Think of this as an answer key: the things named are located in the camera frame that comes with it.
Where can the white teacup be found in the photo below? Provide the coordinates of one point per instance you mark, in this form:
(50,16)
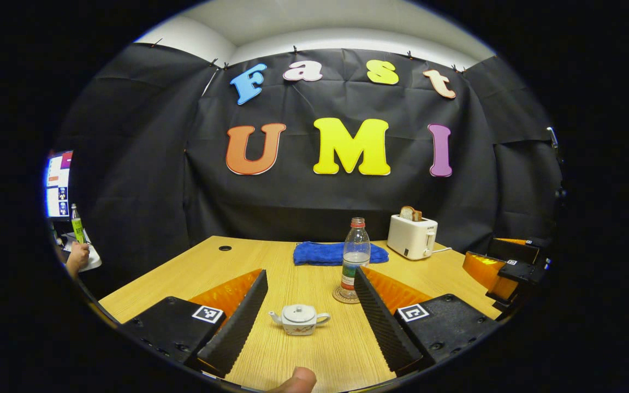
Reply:
(298,328)

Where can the black backdrop cloth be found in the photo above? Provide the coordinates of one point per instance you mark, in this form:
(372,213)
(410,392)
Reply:
(129,180)

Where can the computer monitor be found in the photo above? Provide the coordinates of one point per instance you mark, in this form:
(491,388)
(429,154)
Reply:
(59,185)

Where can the round brown coaster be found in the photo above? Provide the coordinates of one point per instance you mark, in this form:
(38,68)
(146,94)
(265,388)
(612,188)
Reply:
(340,299)

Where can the bread slice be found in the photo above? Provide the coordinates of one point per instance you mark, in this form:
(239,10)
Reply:
(410,214)

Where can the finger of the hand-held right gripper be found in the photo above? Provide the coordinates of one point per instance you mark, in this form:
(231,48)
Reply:
(522,273)
(516,248)

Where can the blue towel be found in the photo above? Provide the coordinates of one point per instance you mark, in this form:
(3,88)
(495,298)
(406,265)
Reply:
(320,254)

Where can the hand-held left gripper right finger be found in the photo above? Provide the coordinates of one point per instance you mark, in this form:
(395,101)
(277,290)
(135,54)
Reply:
(383,327)

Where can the clear plastic water bottle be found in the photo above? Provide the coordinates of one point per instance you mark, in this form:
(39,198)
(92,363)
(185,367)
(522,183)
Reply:
(355,251)

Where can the green drink bottle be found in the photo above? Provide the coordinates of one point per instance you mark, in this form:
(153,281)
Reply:
(77,229)

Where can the white side table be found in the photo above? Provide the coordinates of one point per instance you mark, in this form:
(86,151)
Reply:
(95,261)

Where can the white toaster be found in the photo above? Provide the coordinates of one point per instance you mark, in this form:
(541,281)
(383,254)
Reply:
(410,237)

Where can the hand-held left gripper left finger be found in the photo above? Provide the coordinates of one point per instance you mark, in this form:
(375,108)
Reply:
(238,330)

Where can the silver metal fixture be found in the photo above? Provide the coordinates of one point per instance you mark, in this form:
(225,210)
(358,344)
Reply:
(553,137)

